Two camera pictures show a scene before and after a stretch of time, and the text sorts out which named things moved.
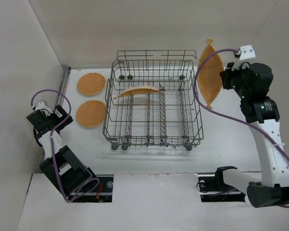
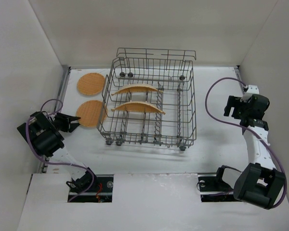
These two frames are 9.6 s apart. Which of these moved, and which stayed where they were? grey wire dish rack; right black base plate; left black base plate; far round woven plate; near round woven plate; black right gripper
Moved: black right gripper
Stayed: far round woven plate; right black base plate; grey wire dish rack; near round woven plate; left black base plate
